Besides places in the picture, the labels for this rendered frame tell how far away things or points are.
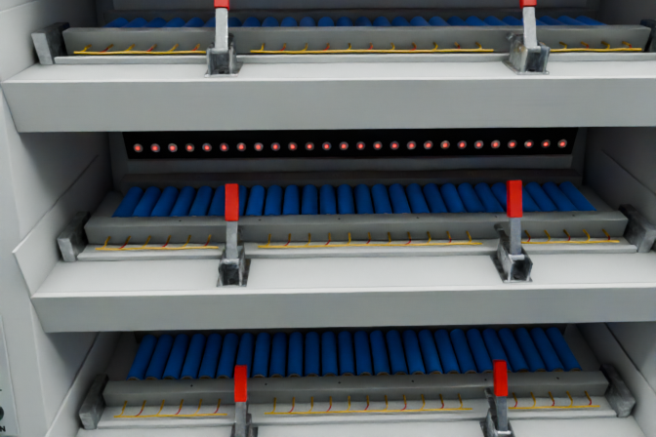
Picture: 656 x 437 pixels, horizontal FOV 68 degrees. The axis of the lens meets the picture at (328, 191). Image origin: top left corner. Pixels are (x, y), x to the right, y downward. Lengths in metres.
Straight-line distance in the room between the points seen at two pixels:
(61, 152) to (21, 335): 0.18
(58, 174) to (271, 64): 0.25
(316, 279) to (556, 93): 0.27
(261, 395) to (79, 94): 0.36
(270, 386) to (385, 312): 0.17
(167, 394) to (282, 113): 0.34
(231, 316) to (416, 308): 0.17
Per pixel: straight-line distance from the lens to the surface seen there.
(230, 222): 0.46
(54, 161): 0.55
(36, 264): 0.52
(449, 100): 0.44
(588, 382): 0.65
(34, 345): 0.54
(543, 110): 0.47
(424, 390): 0.59
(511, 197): 0.49
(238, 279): 0.47
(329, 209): 0.53
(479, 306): 0.49
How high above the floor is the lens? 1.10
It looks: 11 degrees down
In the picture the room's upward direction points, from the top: straight up
